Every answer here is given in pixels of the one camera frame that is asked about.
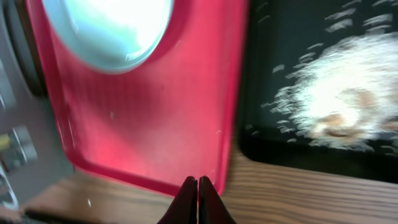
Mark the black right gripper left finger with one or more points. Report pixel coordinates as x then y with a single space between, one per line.
183 209

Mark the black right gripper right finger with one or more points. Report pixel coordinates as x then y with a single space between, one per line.
211 209

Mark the light blue plate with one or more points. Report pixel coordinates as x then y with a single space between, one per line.
112 36

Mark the black food waste tray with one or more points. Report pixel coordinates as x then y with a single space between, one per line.
282 36

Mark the grey dishwasher rack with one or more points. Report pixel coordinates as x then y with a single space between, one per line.
31 154

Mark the red plastic tray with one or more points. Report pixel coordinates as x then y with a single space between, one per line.
170 118

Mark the pile of rice scraps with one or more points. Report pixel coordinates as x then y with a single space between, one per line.
348 95

